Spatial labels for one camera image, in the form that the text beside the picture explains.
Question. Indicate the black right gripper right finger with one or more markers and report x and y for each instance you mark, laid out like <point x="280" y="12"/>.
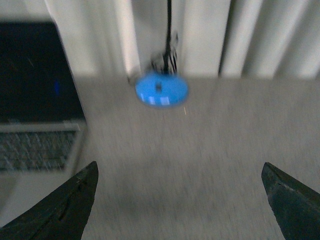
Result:
<point x="295" y="206"/>

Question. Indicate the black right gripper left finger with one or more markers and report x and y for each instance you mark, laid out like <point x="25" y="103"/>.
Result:
<point x="62" y="215"/>

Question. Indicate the grey laptop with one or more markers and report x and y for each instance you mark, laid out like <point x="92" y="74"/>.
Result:
<point x="42" y="122"/>

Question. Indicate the blue round disc device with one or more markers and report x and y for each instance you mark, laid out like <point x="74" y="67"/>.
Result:
<point x="161" y="90"/>

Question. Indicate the white curtain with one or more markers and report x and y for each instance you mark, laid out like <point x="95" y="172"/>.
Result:
<point x="227" y="38"/>

